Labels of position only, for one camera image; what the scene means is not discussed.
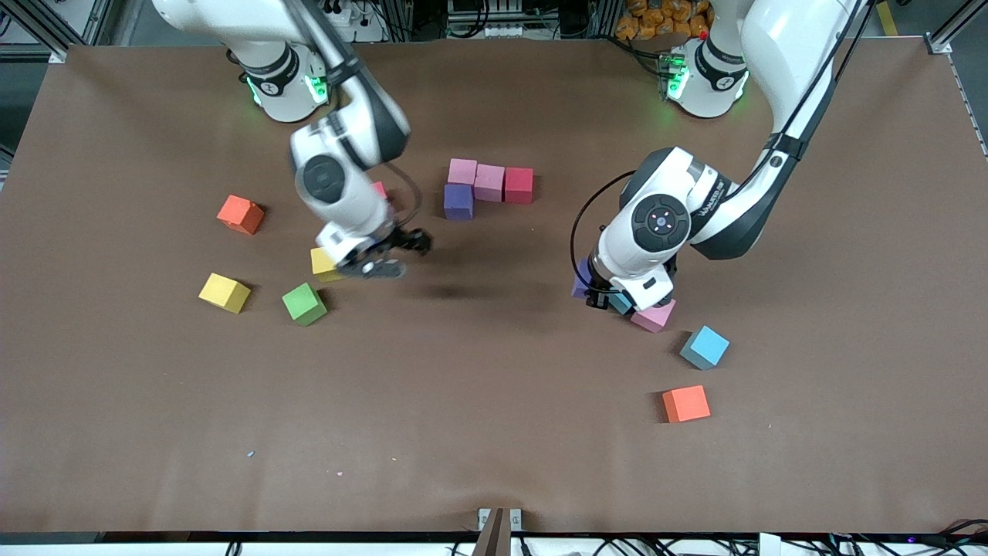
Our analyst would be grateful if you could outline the green foam cube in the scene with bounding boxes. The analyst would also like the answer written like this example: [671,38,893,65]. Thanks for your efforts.
[282,282,328,327]

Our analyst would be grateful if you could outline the orange foam cube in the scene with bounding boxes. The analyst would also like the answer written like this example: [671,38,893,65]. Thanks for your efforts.
[216,195,266,236]
[662,385,712,424]

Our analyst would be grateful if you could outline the aluminium frame post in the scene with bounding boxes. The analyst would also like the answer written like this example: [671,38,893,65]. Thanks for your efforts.
[926,0,988,55]
[23,0,101,64]

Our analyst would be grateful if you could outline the white power strip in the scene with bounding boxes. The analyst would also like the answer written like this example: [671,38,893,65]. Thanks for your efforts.
[324,0,387,43]

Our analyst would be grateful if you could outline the yellow foam cube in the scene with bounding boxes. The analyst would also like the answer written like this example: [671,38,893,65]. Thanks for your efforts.
[310,247,344,283]
[198,273,252,314]

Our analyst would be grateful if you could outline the brown paper table cover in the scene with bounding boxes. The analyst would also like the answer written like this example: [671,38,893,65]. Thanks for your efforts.
[0,37,988,535]

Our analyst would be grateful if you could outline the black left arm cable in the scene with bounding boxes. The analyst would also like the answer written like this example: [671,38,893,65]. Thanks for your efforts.
[570,0,861,293]

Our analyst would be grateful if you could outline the orange snack bags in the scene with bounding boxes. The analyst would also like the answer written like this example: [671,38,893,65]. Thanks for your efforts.
[615,0,712,41]

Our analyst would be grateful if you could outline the white electronic device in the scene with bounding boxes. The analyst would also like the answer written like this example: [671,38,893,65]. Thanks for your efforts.
[448,0,541,39]

